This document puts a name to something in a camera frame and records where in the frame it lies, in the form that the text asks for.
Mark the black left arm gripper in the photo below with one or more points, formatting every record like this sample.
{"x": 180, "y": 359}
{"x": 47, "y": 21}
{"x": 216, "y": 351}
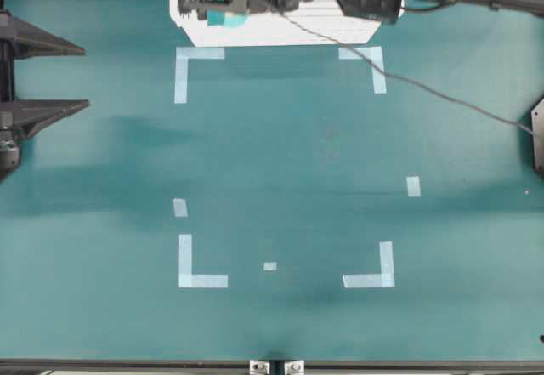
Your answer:
{"x": 22, "y": 119}

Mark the light blue tape roll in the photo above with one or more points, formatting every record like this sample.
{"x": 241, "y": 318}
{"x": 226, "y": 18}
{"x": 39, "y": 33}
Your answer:
{"x": 221, "y": 19}

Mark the top left tape corner marker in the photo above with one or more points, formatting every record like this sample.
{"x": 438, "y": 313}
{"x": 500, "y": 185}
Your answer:
{"x": 183, "y": 57}

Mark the tape corner marker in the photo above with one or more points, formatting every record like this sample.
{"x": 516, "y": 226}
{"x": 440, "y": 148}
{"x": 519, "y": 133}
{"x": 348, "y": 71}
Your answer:
{"x": 183, "y": 57}
{"x": 374, "y": 57}
{"x": 384, "y": 279}
{"x": 189, "y": 279}

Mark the white perforated plastic basket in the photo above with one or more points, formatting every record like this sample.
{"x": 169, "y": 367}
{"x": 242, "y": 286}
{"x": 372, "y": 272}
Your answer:
{"x": 261, "y": 30}

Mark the top right tape corner marker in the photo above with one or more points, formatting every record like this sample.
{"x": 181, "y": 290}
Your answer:
{"x": 374, "y": 57}

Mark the small left tape strip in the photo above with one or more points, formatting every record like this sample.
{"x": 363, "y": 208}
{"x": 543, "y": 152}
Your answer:
{"x": 180, "y": 208}

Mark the small tape strip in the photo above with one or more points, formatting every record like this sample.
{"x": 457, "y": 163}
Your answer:
{"x": 180, "y": 208}
{"x": 413, "y": 186}

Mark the bottom left tape corner marker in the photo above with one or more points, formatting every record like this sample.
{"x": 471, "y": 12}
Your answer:
{"x": 189, "y": 279}

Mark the tiny centre tape square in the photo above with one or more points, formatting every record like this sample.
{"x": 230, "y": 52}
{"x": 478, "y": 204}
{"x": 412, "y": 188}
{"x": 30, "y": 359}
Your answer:
{"x": 270, "y": 266}

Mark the small right tape strip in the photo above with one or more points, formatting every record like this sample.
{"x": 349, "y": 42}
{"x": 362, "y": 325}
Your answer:
{"x": 413, "y": 186}

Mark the bottom right tape corner marker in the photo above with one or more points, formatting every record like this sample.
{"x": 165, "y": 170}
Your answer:
{"x": 384, "y": 279}

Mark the left metal table bracket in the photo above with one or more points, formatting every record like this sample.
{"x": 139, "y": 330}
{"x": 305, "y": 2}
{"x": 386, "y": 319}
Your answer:
{"x": 257, "y": 367}

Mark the metal table bracket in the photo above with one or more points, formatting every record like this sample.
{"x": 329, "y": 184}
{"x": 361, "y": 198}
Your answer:
{"x": 294, "y": 367}
{"x": 257, "y": 367}

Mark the right metal table bracket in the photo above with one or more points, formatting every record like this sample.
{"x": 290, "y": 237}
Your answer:
{"x": 294, "y": 367}

